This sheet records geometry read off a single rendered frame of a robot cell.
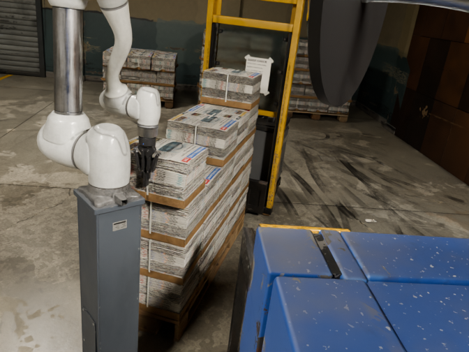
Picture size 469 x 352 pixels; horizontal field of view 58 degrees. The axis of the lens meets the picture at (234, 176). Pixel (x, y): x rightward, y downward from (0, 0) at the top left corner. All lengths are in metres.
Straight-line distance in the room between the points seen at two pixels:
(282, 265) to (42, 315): 2.45
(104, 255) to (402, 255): 1.44
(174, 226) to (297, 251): 1.75
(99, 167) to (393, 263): 1.33
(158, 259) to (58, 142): 0.85
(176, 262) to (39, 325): 0.89
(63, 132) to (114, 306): 0.74
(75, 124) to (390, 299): 1.47
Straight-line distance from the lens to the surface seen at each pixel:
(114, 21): 1.62
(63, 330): 2.62
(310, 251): 0.36
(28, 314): 2.76
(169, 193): 1.97
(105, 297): 1.84
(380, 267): 0.36
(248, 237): 1.87
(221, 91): 3.03
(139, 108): 1.83
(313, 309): 0.30
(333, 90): 0.32
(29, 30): 9.44
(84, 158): 1.63
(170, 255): 2.18
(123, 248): 1.75
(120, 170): 1.60
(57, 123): 1.69
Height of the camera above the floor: 1.73
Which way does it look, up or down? 22 degrees down
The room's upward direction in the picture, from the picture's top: 7 degrees clockwise
